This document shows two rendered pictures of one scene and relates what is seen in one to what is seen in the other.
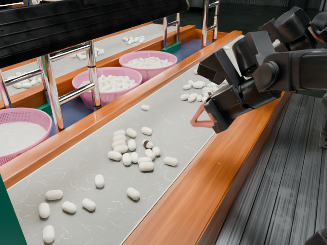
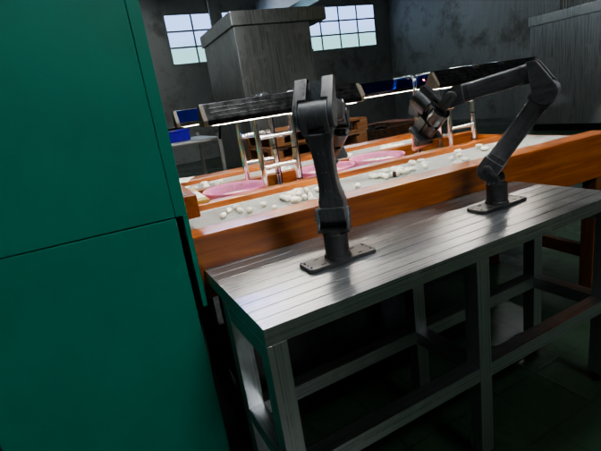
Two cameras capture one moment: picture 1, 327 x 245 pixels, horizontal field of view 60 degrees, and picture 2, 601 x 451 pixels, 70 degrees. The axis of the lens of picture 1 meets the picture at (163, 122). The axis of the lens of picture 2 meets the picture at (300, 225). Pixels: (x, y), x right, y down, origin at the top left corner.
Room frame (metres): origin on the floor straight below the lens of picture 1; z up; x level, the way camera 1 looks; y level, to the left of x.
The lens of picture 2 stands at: (-0.64, -0.83, 1.08)
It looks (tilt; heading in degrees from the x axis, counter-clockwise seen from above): 16 degrees down; 36
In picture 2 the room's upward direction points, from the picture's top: 9 degrees counter-clockwise
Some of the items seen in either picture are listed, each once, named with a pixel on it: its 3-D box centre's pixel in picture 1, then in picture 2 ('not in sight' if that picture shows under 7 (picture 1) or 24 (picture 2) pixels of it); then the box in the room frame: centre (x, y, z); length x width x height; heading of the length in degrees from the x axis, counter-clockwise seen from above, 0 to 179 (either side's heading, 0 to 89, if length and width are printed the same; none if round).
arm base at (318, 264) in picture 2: not in sight; (336, 244); (0.25, -0.27, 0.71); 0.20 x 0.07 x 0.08; 152
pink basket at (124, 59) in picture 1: (148, 68); (377, 165); (1.27, 0.07, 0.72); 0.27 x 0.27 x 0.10
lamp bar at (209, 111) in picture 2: (109, 11); (284, 103); (0.66, 0.12, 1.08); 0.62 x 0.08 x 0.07; 149
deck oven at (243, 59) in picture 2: not in sight; (269, 99); (5.08, 3.64, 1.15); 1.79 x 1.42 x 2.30; 59
